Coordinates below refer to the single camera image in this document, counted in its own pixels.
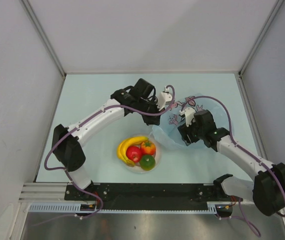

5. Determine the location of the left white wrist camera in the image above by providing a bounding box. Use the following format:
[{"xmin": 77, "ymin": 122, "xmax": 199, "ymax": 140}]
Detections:
[{"xmin": 156, "ymin": 85, "xmax": 175, "ymax": 111}]

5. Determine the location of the yellow fake fruit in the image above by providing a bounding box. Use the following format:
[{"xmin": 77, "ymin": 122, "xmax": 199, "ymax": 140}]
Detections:
[{"xmin": 116, "ymin": 135, "xmax": 149, "ymax": 167}]

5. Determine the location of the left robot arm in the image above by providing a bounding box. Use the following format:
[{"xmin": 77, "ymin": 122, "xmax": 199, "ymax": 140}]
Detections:
[{"xmin": 52, "ymin": 78, "xmax": 172, "ymax": 200}]

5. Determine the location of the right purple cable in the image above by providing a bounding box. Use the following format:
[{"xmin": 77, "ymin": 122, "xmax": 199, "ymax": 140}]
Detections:
[{"xmin": 179, "ymin": 95, "xmax": 285, "ymax": 237}]

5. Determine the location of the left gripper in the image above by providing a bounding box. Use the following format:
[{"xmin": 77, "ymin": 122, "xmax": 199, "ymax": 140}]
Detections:
[{"xmin": 136, "ymin": 97, "xmax": 165, "ymax": 126}]

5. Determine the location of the red fake apple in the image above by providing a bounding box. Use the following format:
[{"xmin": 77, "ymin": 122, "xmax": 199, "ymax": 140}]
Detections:
[{"xmin": 126, "ymin": 145, "xmax": 143, "ymax": 164}]

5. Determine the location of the green fake fruit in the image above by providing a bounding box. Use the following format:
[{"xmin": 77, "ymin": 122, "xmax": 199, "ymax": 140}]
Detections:
[{"xmin": 139, "ymin": 154, "xmax": 156, "ymax": 171}]

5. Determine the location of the orange red fake peach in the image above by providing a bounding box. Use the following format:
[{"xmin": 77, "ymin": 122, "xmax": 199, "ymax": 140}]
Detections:
[{"xmin": 140, "ymin": 140, "xmax": 157, "ymax": 156}]

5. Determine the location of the purple cable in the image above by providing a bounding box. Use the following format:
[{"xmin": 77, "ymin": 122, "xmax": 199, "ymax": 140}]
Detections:
[
  {"xmin": 179, "ymin": 95, "xmax": 285, "ymax": 237},
  {"xmin": 29, "ymin": 84, "xmax": 176, "ymax": 226}
]

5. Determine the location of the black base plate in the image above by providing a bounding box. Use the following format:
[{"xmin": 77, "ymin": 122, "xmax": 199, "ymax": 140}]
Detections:
[{"xmin": 64, "ymin": 183, "xmax": 239, "ymax": 211}]

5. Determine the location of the light blue plastic bag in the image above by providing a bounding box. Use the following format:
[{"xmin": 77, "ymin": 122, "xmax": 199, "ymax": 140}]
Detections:
[{"xmin": 151, "ymin": 94, "xmax": 233, "ymax": 151}]

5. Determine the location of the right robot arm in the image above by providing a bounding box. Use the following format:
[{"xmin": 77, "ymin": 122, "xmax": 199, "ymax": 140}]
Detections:
[{"xmin": 178, "ymin": 107, "xmax": 285, "ymax": 216}]

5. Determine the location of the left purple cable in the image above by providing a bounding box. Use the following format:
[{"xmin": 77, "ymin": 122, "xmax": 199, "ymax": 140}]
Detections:
[{"xmin": 29, "ymin": 84, "xmax": 176, "ymax": 226}]

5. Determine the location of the aluminium frame rail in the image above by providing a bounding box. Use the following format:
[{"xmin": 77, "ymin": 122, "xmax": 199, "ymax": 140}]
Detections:
[{"xmin": 18, "ymin": 181, "xmax": 256, "ymax": 205}]

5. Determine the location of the white slotted cable duct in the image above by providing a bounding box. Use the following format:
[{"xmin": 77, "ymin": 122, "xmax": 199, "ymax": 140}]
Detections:
[{"xmin": 28, "ymin": 201, "xmax": 220, "ymax": 215}]

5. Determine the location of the white paper plate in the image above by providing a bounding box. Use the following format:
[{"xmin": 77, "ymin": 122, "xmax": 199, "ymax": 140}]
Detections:
[{"xmin": 116, "ymin": 134, "xmax": 161, "ymax": 173}]

